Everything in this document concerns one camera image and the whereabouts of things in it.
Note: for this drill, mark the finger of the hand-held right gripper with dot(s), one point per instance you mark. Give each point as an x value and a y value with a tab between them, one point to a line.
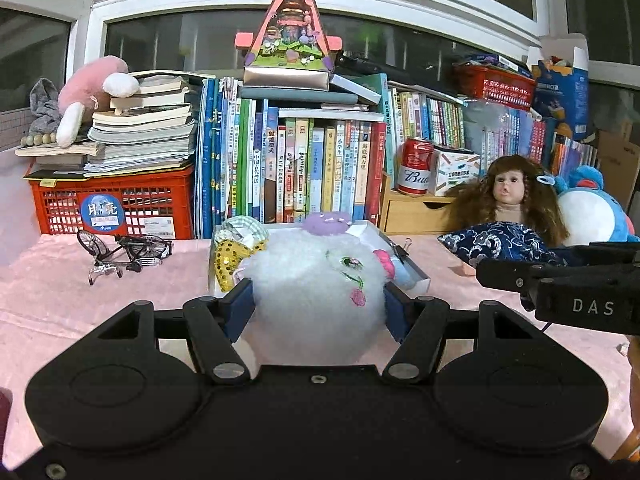
505	274

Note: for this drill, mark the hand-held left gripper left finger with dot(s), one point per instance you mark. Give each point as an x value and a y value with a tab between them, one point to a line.
240	310

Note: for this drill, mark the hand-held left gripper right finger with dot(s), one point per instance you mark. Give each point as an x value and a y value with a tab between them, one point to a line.
397	310

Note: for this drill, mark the light blue face mask pack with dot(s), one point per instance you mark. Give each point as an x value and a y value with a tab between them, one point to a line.
404	272

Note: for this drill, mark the yellow sequin heart pillow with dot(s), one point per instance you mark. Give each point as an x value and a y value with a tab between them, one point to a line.
227	260

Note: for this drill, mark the white fluffy plush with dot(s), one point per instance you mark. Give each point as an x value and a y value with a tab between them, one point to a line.
305	300

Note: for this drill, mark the green checked cloth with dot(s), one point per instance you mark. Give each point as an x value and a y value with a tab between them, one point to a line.
250	227

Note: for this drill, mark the purple heart plush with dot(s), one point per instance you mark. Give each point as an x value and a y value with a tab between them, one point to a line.
327	224

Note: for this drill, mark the black binder clip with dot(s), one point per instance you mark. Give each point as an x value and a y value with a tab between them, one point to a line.
402	249

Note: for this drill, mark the blue and white plush toy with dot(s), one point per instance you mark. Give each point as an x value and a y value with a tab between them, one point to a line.
585	215

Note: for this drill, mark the brown haired doll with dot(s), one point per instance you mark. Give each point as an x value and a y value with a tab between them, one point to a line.
510	190

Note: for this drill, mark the wooden drawer organizer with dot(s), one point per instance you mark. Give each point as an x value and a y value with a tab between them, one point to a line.
405	215

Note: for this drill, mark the small white printed box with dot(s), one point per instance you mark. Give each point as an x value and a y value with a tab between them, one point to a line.
455	167

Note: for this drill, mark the black bicycle model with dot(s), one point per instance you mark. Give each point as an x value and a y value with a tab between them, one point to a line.
130	250

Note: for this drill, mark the brown cardboard box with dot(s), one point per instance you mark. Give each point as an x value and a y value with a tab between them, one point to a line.
617	160

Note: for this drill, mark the red beer can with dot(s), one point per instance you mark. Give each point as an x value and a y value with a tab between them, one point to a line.
415	165

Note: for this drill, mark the row of slim paperback books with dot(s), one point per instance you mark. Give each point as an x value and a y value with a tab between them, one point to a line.
500	130

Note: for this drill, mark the row of tall picture books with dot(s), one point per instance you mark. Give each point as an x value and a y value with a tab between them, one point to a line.
300	170

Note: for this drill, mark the blue carton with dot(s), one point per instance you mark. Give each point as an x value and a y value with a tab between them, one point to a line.
565	100

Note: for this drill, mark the red mesh basket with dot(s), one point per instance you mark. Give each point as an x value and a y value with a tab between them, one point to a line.
495	87

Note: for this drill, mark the pink tablecloth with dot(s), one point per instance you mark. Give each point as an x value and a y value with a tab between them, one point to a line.
50	290

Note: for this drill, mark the pile of worn books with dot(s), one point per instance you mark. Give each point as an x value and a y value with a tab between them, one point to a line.
145	135

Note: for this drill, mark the red plastic crate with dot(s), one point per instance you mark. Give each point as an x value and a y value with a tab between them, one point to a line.
60	205

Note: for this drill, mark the pink bunny plush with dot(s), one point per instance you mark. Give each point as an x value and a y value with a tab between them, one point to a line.
85	90

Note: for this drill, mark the grey plush toy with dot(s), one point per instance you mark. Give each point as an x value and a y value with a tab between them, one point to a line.
45	110

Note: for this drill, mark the triangular toy house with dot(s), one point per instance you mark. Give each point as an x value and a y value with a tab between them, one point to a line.
290	35

